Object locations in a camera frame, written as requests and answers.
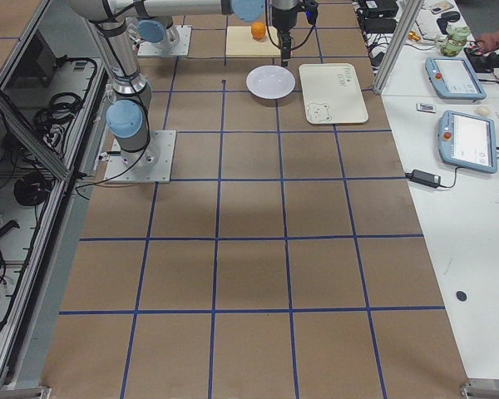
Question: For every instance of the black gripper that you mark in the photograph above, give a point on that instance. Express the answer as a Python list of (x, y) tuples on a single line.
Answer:
[(282, 18)]

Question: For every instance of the white round plate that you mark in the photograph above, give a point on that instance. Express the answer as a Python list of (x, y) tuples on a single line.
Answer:
[(270, 82)]

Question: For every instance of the orange fruit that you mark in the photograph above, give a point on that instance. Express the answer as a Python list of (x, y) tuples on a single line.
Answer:
[(258, 31)]

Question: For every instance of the cream bear tray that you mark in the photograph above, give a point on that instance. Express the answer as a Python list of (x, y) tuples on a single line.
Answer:
[(332, 94)]

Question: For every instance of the person hand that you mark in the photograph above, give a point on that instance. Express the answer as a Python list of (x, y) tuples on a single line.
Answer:
[(488, 42)]

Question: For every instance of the light wooden cutting board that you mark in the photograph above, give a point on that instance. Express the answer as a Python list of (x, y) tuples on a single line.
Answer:
[(241, 44)]

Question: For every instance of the small card box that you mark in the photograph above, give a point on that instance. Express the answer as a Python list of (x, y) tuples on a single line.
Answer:
[(428, 108)]

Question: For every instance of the far blue teach pendant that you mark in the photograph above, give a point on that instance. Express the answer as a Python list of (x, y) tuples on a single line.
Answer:
[(454, 79)]

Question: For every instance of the blue teach pendant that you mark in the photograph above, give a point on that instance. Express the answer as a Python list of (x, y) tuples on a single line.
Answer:
[(467, 141), (454, 79)]

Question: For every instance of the green plush toy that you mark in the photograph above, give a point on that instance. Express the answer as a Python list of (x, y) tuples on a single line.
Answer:
[(451, 44)]

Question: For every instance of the black power adapter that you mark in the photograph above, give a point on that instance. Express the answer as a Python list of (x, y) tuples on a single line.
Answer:
[(424, 178)]

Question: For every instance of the near blue teach pendant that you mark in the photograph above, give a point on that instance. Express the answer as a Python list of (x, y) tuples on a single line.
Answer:
[(467, 141)]

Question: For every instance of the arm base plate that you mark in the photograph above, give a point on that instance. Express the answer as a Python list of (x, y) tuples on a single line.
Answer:
[(154, 166), (147, 50)]

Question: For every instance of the aluminium frame post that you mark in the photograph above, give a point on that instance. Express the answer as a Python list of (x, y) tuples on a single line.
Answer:
[(408, 16)]

